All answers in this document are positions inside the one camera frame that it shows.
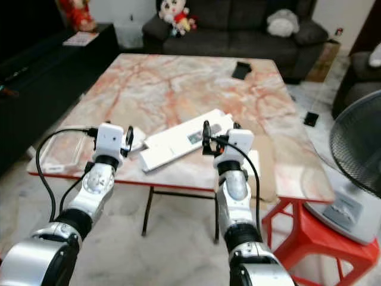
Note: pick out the small black box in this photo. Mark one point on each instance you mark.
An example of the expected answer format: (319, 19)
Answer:
(311, 118)

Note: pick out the white and red booklet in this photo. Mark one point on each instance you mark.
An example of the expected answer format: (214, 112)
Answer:
(80, 39)

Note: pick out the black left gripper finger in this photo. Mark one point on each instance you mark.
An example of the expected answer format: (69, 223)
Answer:
(130, 137)

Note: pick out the black TV cabinet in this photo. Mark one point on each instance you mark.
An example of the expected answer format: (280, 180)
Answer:
(47, 83)

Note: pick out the dark grey sofa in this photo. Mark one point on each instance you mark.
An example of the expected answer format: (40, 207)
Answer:
(232, 44)

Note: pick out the dark grey armchair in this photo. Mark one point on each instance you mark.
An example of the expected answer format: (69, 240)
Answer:
(357, 89)

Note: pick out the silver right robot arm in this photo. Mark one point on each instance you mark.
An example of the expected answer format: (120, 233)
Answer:
(235, 196)

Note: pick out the grey round cushion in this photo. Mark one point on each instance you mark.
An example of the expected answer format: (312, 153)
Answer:
(282, 24)

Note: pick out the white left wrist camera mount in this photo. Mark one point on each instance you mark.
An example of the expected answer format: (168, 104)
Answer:
(111, 138)

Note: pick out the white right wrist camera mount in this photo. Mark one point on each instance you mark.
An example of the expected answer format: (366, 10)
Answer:
(239, 143)

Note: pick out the plush doll with red clothes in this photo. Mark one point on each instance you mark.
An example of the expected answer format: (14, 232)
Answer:
(177, 16)

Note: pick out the brown wooden side table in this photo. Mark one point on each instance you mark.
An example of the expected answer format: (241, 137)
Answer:
(322, 59)

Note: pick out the black metal table frame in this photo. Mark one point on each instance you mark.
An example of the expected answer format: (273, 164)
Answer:
(216, 217)

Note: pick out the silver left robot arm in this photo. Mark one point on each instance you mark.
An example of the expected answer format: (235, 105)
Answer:
(89, 199)

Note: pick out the red and gold plush figure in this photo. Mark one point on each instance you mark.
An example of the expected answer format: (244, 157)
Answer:
(78, 13)

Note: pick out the clear plastic tray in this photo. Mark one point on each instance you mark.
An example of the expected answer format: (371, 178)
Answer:
(62, 152)

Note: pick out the small black pouch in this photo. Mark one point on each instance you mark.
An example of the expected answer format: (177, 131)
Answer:
(242, 70)

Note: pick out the red plastic stool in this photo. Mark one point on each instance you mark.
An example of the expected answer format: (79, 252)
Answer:
(315, 238)

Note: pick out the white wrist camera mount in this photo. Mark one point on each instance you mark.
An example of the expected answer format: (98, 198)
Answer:
(239, 143)
(111, 138)

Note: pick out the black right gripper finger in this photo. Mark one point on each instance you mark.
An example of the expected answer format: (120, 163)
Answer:
(207, 137)
(237, 126)

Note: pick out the black flat screen TV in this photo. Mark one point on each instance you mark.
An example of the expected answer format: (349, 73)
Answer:
(27, 24)

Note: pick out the white flat cardboard box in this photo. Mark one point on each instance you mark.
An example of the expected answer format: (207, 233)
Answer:
(175, 142)

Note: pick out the grey and white electric fan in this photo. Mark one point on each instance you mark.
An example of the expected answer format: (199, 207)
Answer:
(357, 143)

